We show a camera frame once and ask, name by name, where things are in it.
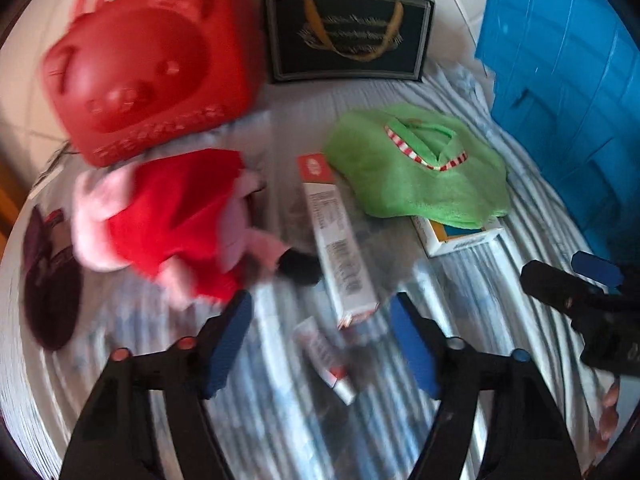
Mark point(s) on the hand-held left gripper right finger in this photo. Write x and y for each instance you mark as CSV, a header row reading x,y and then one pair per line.
x,y
412,345

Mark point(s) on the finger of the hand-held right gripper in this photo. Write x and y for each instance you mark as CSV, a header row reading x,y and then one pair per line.
x,y
555,287
597,267

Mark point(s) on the blue plastic crate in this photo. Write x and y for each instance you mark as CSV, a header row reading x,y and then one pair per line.
x,y
550,85

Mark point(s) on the flat white box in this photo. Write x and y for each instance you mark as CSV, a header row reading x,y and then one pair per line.
x,y
460,242

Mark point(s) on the green fleece cloth striped trim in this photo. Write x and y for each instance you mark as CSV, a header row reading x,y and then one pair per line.
x,y
415,175

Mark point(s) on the white red tube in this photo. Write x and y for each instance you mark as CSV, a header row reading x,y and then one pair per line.
x,y
322,355

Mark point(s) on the person's right hand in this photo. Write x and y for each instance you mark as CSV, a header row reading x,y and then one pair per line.
x,y
607,410

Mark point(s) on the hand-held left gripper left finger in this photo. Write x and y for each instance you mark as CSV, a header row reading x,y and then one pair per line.
x,y
227,345

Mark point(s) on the striped grey bed sheet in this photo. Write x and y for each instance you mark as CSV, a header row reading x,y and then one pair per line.
x,y
300,435

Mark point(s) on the dark maroon pouch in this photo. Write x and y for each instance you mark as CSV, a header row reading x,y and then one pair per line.
x,y
50,285

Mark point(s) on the red bear-face suitcase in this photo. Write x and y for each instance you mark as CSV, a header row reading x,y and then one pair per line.
x,y
150,60

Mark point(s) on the wooden headboard pillar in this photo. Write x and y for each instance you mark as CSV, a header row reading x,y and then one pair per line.
x,y
7,200

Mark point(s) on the pink pig plush red dress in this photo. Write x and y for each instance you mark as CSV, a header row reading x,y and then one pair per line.
x,y
165,220

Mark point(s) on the slim white box red end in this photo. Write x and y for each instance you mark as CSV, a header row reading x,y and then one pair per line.
x,y
335,240

